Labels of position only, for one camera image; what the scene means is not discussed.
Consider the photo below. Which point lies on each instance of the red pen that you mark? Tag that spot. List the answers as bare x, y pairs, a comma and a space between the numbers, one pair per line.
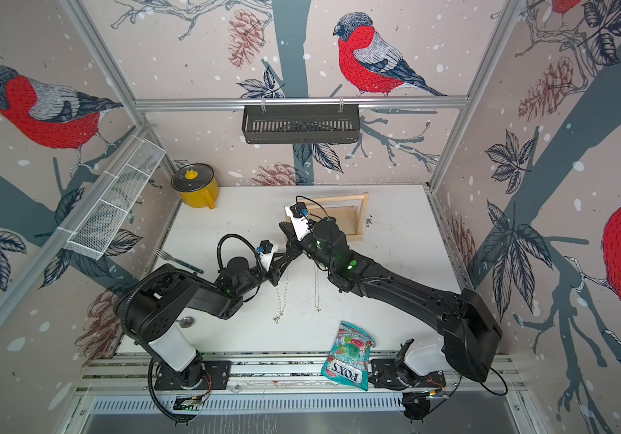
186, 322

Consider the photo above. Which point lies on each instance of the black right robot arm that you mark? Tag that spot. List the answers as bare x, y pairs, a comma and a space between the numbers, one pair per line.
471, 333

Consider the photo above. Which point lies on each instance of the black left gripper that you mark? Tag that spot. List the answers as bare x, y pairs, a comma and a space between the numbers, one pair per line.
274, 272

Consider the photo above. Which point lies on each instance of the Fox's candy bag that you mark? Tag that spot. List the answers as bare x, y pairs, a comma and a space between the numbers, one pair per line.
347, 362

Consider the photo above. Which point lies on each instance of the white wire wall shelf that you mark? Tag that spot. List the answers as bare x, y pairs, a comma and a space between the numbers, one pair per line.
95, 233

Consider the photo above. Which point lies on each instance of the fork with green handle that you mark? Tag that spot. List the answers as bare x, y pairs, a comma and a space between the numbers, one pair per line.
159, 253

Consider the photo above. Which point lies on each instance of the black hanging wire basket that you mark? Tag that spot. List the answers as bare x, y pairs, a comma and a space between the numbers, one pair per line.
301, 124

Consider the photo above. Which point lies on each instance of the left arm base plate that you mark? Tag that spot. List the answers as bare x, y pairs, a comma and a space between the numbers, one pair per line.
208, 375

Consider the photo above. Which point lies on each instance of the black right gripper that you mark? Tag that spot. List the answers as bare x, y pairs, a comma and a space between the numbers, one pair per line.
294, 242

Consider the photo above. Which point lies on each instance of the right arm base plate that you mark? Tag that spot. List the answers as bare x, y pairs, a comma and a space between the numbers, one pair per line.
394, 375

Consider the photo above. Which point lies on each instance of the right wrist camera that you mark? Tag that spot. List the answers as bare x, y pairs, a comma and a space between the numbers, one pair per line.
299, 217

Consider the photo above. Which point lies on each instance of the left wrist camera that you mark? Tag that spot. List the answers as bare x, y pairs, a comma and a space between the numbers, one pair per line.
265, 253

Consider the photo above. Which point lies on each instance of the aluminium front rail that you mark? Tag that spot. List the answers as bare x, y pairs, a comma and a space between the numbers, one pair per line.
268, 373

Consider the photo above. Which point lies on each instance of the wooden jewelry display stand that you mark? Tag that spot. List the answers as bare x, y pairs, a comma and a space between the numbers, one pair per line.
348, 210

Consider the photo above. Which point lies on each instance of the yellow pot with lid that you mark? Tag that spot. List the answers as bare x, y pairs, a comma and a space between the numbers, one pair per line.
197, 185

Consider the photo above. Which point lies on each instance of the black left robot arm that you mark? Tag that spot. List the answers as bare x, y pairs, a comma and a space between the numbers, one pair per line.
149, 312

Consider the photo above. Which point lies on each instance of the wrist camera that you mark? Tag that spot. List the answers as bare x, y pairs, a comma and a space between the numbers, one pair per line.
265, 253
299, 217

